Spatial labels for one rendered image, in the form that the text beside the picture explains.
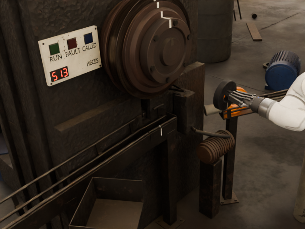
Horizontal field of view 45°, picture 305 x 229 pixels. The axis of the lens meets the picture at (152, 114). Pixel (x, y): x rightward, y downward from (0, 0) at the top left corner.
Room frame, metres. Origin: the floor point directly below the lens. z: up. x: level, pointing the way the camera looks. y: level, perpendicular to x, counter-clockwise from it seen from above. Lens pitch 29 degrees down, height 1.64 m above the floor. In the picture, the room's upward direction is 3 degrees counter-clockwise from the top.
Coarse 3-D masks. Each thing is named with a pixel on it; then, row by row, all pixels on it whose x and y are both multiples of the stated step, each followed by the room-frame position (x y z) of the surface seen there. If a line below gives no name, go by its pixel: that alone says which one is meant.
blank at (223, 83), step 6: (222, 84) 1.59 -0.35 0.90; (228, 84) 1.60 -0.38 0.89; (234, 84) 1.63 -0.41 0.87; (216, 90) 1.58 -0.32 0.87; (222, 90) 1.57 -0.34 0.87; (234, 90) 1.64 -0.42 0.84; (216, 96) 1.56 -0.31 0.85; (222, 96) 1.57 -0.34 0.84; (216, 102) 1.56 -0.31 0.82; (222, 102) 1.58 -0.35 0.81; (228, 102) 1.61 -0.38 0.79; (216, 108) 1.59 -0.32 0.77; (222, 108) 1.58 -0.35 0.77
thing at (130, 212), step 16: (96, 192) 1.16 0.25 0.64; (112, 192) 1.15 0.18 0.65; (128, 192) 1.13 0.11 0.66; (80, 208) 1.01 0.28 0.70; (96, 208) 1.11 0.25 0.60; (112, 208) 1.10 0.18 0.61; (128, 208) 1.10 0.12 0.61; (80, 224) 0.98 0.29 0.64; (96, 224) 1.03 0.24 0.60; (112, 224) 1.02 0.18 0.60; (128, 224) 1.01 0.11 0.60
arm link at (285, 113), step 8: (288, 96) 1.42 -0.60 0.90; (280, 104) 1.39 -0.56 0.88; (288, 104) 1.38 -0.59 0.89; (296, 104) 1.37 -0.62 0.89; (304, 104) 1.38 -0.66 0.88; (272, 112) 1.38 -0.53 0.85; (280, 112) 1.36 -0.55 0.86; (288, 112) 1.34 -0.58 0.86; (296, 112) 1.33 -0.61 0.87; (304, 112) 1.33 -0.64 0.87; (272, 120) 1.38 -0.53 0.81; (280, 120) 1.34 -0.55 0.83; (288, 120) 1.32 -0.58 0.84; (296, 120) 1.31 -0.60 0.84; (304, 120) 1.30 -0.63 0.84; (288, 128) 1.33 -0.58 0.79; (296, 128) 1.30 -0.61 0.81; (304, 128) 1.31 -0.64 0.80
